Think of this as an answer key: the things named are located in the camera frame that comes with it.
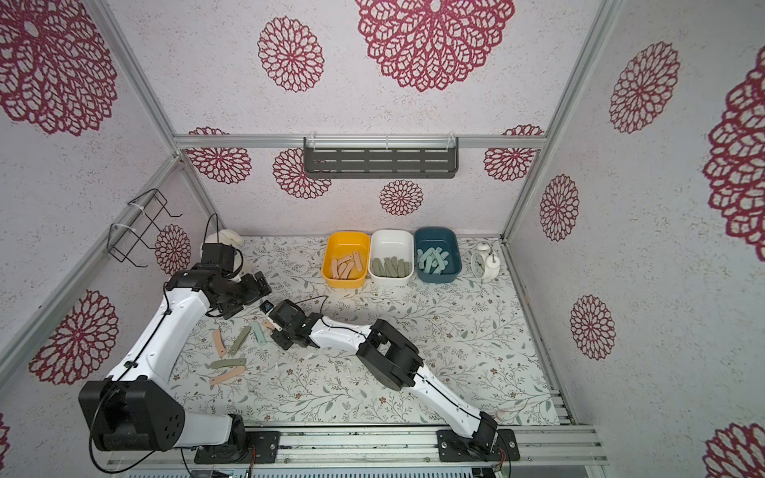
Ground yellow storage box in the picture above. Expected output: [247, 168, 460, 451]
[322, 231, 371, 289]

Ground white storage box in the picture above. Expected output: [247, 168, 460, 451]
[369, 229, 414, 287]

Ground dark teal storage box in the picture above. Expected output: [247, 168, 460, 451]
[414, 227, 462, 284]

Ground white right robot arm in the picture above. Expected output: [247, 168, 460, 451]
[260, 300, 499, 459]

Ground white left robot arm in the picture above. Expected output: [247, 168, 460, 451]
[79, 242, 271, 452]

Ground white plush dog toy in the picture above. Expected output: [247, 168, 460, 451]
[204, 229, 244, 249]

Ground white alarm clock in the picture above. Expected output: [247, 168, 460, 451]
[469, 242, 501, 283]

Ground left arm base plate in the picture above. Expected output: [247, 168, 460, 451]
[193, 431, 281, 465]

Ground black wire wall rack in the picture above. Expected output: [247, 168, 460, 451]
[106, 187, 182, 269]

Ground grey wall shelf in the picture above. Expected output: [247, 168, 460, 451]
[303, 137, 459, 179]

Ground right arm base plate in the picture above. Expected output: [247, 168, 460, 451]
[436, 428, 521, 463]

